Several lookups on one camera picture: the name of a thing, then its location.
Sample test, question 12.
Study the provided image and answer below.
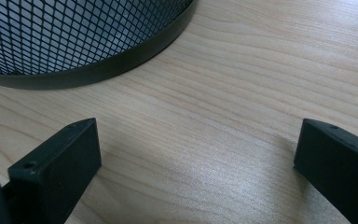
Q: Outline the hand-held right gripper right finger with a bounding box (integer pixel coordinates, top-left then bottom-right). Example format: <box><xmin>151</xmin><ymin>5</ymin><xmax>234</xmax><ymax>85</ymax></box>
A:
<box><xmin>293</xmin><ymin>118</ymin><xmax>358</xmax><ymax>224</ymax></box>

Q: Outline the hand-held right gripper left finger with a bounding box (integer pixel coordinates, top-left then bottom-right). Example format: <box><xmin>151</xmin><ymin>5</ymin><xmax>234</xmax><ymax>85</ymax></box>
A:
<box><xmin>7</xmin><ymin>117</ymin><xmax>103</xmax><ymax>224</ymax></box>

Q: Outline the black mesh trash bin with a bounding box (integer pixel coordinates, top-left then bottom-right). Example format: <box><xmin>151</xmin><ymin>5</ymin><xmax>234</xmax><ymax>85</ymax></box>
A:
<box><xmin>0</xmin><ymin>0</ymin><xmax>198</xmax><ymax>91</ymax></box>

